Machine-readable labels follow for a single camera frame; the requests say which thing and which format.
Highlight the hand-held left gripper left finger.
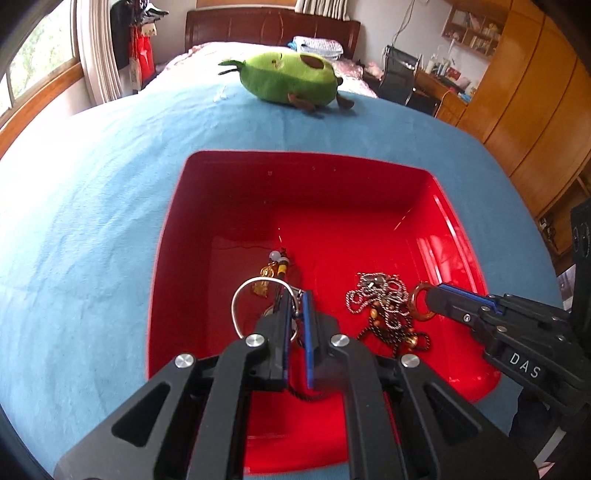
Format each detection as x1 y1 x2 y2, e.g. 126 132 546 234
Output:
53 291 296 480

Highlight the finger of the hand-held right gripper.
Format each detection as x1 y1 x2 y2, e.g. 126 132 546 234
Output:
424 286 491 330
438 283 503 312

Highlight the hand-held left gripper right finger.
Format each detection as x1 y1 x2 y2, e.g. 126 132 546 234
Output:
302 291 541 480

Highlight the brown ring pendant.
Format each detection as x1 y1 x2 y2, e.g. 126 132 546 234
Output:
409 282 437 321

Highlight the dark cord necklace silver ring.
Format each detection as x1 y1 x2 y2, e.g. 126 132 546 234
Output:
231 249 333 403

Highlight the silver chain necklace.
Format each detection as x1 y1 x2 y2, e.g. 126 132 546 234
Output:
345 272 416 344

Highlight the dark beaded cord bracelet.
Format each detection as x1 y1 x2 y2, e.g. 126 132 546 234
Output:
358 302 432 360

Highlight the red tin box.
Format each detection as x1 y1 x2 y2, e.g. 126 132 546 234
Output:
145 150 502 478

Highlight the black speaker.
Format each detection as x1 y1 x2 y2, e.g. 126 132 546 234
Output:
570 198 591 268

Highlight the wooden desk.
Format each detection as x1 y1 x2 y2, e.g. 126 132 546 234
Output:
413 71 476 127

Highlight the wooden wardrobe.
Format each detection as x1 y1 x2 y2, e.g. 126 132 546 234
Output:
466 0 591 278

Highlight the black chair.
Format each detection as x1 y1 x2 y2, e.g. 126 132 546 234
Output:
379 45 439 116

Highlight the green avocado plush toy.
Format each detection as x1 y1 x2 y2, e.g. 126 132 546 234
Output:
218 50 355 116

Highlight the folded patterned cloth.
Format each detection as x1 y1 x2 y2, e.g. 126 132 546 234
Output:
288 36 345 58

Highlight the dark wooden headboard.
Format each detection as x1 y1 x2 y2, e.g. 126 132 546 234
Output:
185 8 362 61

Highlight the red hanging bag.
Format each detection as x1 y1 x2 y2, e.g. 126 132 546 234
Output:
129 25 155 86

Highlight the patterned curtain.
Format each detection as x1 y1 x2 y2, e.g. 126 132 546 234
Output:
294 0 352 21

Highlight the white pleated curtain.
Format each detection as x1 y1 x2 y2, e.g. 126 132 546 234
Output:
76 0 125 107

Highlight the black hanging jacket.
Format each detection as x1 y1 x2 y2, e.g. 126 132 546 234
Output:
110 0 139 70

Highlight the wooden wall shelf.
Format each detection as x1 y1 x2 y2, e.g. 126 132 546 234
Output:
441 7 504 58

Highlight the large wooden frame window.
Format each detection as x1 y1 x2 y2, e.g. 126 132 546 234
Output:
0 18 88 158

